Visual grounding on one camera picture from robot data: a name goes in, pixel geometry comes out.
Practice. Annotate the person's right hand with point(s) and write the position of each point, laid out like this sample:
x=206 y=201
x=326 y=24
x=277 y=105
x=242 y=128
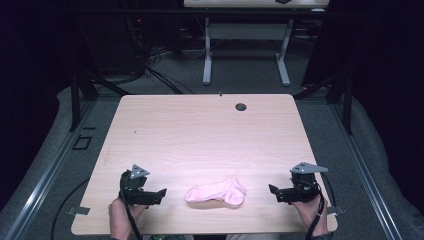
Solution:
x=310 y=213

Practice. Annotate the black metal frame stand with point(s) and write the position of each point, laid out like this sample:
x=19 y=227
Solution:
x=347 y=106
x=76 y=100

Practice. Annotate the black device on desk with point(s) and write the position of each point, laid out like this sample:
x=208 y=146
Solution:
x=283 y=1

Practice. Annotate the white desk with metal legs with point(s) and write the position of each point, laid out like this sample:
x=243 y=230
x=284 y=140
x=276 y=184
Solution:
x=246 y=31

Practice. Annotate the person's left hand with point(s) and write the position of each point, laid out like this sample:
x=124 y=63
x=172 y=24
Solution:
x=121 y=216

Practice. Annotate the pink sock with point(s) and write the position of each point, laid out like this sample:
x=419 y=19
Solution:
x=216 y=194

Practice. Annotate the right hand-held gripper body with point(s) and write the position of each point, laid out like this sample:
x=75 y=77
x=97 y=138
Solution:
x=301 y=186

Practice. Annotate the aluminium floor rail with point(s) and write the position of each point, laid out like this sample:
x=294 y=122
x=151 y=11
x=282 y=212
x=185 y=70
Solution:
x=46 y=176
x=363 y=173

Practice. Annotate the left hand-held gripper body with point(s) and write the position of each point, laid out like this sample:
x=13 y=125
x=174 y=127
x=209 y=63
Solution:
x=133 y=186

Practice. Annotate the dark curtain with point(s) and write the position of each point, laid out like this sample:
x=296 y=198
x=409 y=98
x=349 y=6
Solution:
x=30 y=83
x=390 y=93

